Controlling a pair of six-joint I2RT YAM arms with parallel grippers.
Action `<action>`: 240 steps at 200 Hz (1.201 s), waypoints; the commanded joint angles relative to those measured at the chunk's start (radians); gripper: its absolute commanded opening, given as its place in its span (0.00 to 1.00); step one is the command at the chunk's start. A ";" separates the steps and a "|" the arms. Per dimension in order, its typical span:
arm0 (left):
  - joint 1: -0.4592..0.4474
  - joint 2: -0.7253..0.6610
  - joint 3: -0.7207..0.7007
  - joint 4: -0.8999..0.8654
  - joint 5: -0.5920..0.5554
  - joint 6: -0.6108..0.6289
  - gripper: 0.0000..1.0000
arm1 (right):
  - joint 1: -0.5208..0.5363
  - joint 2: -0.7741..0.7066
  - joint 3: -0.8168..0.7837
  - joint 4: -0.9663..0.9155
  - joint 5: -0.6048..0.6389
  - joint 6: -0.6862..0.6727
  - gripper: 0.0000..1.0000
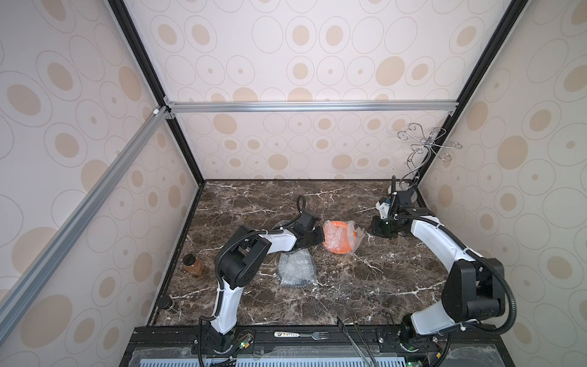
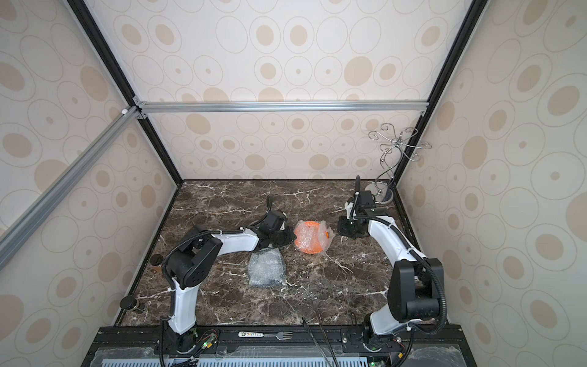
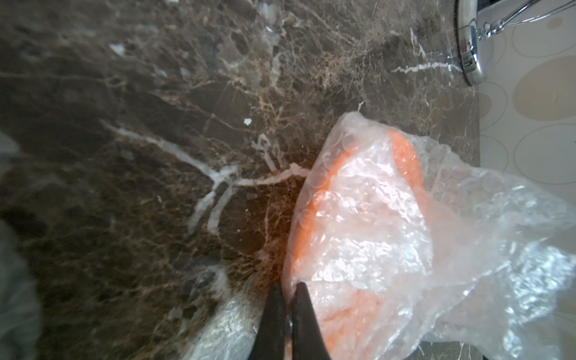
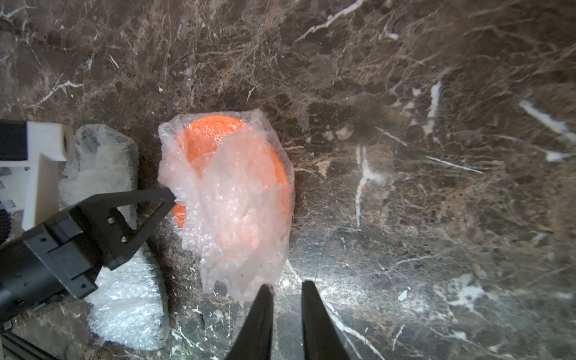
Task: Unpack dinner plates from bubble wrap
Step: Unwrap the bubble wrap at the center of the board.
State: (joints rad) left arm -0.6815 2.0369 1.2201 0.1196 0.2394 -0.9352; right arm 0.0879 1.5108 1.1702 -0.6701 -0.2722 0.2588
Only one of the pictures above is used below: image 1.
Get orange dinner plate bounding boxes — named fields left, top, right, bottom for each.
left=323, top=221, right=358, bottom=255

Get bubble wrap sheet around orange plate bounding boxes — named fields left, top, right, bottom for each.
left=322, top=219, right=365, bottom=255

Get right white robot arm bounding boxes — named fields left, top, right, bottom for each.
left=371, top=184, right=518, bottom=345

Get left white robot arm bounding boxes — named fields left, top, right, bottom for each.
left=200, top=195, right=325, bottom=354

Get amber glass jar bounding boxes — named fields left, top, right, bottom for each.
left=182, top=254, right=205, bottom=278

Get black tongs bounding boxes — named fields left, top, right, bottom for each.
left=336, top=316, right=379, bottom=367

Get black round knob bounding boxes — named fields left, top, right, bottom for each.
left=156, top=295, right=179, bottom=313

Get black base platform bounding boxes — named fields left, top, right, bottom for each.
left=120, top=324, right=514, bottom=366

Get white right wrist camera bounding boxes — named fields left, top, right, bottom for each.
left=375, top=200, right=391, bottom=220

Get chrome wire mug tree stand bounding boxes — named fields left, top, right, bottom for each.
left=388, top=122, right=463, bottom=193

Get fork with patterned handle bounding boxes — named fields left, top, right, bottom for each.
left=274, top=331, right=330, bottom=341

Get aluminium rail back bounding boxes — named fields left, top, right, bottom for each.
left=169, top=99, right=459, bottom=113

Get aluminium rail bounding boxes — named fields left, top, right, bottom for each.
left=1, top=106, right=171, bottom=343
left=169, top=99, right=459, bottom=113

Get black frame post back right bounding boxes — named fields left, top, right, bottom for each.
left=416, top=0, right=528, bottom=185

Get black frame post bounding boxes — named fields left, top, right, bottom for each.
left=416, top=0, right=528, bottom=185
left=108, top=0, right=206, bottom=185

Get black frame post back left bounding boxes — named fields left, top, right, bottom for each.
left=108, top=0, right=206, bottom=185

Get aluminium rail left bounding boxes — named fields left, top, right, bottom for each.
left=1, top=106, right=171, bottom=343

